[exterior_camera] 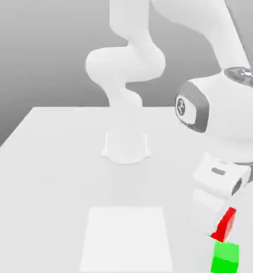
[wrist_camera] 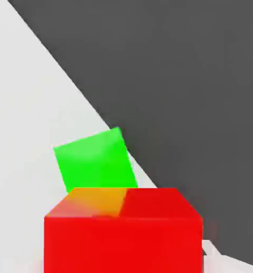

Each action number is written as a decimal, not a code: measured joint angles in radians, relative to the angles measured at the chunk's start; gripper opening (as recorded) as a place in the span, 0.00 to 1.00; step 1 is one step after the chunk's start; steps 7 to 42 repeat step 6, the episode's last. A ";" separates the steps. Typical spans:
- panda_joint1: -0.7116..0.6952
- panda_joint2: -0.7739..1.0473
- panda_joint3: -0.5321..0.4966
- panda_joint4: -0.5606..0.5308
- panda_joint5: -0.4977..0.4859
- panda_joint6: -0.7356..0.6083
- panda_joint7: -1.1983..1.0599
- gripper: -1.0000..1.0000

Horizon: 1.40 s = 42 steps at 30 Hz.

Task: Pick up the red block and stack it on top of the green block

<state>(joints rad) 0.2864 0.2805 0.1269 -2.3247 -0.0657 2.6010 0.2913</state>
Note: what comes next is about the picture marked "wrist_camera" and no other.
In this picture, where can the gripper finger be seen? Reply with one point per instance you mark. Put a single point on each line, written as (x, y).
(215, 263)

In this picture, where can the small red cube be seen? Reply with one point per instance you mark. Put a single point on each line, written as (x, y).
(126, 245)

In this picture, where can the small green cube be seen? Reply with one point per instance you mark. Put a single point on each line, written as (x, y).
(96, 162)

